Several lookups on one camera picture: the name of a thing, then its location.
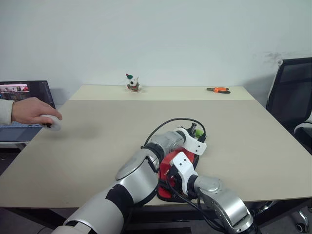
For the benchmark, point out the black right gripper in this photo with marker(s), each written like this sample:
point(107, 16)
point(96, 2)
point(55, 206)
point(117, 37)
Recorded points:
point(173, 186)

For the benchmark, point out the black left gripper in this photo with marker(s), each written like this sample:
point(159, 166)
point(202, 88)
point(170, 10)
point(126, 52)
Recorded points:
point(193, 128)

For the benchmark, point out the red box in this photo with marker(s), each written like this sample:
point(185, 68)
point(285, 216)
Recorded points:
point(165, 168)

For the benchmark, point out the white round handheld device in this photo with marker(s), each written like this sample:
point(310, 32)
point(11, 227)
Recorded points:
point(54, 124)

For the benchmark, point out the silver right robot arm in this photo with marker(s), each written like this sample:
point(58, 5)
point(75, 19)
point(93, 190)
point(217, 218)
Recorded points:
point(226, 197)

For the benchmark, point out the person's forearm in white sleeve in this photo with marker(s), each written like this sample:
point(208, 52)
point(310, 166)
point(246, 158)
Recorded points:
point(5, 112)

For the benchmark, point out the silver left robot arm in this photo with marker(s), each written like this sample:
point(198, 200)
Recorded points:
point(136, 180)

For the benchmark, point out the person's bare hand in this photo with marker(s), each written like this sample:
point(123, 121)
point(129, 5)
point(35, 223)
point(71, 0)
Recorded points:
point(31, 109)

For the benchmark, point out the white plush dog toy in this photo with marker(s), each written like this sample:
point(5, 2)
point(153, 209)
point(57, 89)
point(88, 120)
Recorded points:
point(132, 84)

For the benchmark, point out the black mesh office chair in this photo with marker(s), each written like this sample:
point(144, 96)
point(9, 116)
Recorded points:
point(292, 92)

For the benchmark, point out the silver chair base with casters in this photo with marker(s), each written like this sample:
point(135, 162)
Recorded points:
point(301, 218)

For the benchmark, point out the open laptop computer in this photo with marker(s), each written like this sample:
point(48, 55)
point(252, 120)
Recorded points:
point(17, 131)

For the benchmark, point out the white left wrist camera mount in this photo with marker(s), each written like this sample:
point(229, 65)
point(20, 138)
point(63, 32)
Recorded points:
point(195, 146)

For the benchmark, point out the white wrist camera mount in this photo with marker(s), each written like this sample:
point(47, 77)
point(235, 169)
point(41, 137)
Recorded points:
point(182, 165)
point(195, 146)

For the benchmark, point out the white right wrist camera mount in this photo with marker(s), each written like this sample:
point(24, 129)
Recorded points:
point(182, 165)

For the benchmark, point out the black table frame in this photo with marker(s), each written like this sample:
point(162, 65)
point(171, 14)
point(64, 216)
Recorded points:
point(36, 215)

